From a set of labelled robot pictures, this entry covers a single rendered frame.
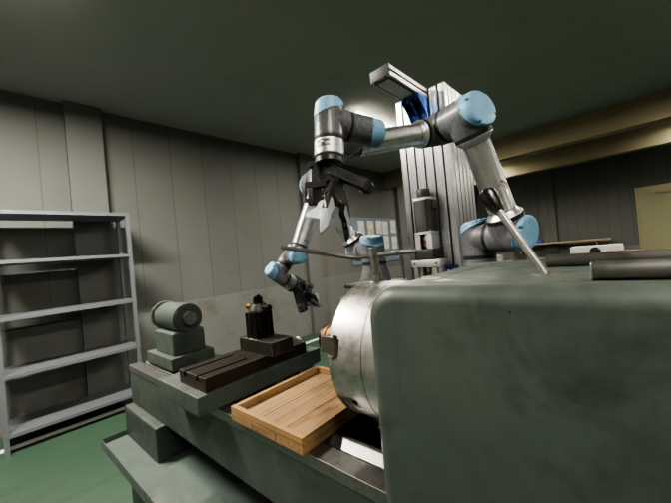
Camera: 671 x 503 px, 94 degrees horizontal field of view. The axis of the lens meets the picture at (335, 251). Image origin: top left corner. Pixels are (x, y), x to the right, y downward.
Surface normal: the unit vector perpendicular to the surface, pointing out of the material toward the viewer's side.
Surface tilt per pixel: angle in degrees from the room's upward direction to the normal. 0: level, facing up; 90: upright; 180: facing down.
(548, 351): 90
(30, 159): 90
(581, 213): 90
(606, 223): 90
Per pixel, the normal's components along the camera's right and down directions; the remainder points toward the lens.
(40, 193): 0.72, -0.07
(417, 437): -0.65, 0.05
